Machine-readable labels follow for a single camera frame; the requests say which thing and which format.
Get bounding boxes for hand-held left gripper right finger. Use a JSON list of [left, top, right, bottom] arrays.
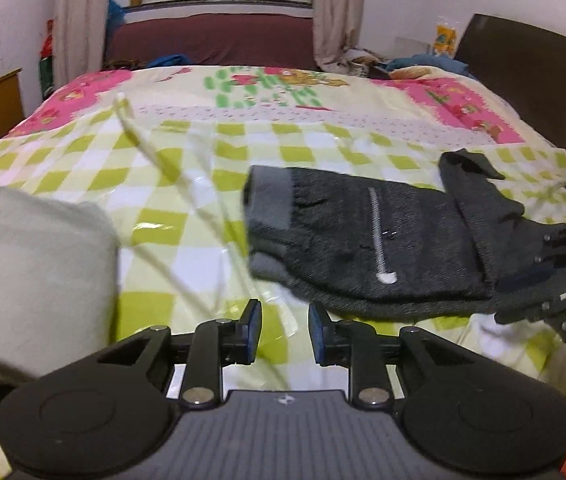
[[308, 301, 470, 409]]

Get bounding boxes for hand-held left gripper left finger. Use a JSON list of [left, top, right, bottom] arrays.
[[98, 299, 264, 407]]

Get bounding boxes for dark grey pants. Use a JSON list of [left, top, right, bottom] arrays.
[[242, 148, 566, 322]]

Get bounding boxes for dark brown headboard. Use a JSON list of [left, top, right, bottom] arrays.
[[456, 12, 566, 213]]

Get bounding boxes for yellow-green checked bed sheet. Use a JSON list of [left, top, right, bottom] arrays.
[[0, 110, 566, 480]]

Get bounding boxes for beige folded cloth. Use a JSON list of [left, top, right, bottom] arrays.
[[0, 186, 120, 391]]

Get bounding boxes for blue cloth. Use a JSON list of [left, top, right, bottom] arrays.
[[144, 53, 194, 69], [385, 53, 475, 79]]

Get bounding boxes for pink printed blanket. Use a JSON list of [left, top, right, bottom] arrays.
[[8, 64, 556, 157]]

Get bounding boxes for yellow snack packet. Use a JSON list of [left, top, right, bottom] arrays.
[[433, 14, 460, 57]]

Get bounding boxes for patterned cloth pile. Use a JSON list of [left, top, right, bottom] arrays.
[[340, 47, 395, 80]]

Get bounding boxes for beige curtain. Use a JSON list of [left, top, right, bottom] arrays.
[[53, 0, 114, 87], [309, 0, 368, 70]]

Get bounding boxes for red and green bag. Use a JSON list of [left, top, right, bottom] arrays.
[[38, 19, 56, 102]]

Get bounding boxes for blue bag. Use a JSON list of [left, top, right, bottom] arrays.
[[107, 0, 128, 37]]

